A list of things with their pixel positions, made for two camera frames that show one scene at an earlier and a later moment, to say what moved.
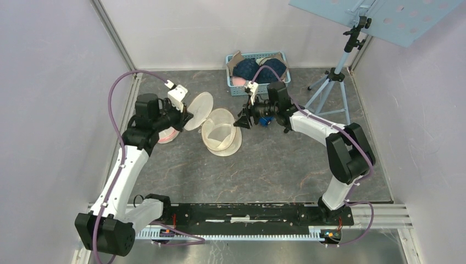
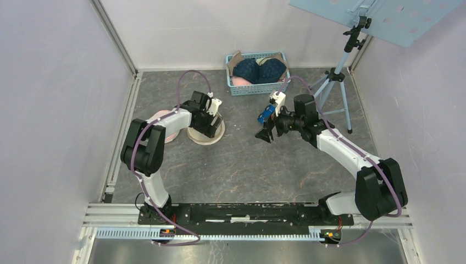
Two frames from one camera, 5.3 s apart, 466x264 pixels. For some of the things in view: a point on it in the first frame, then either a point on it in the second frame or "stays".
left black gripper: [182, 117] to [209, 130]
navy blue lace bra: [247, 69] stays
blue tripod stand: [332, 100] stays
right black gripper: [250, 111] to [265, 133]
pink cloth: [238, 81] stays
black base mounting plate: [220, 215] stays
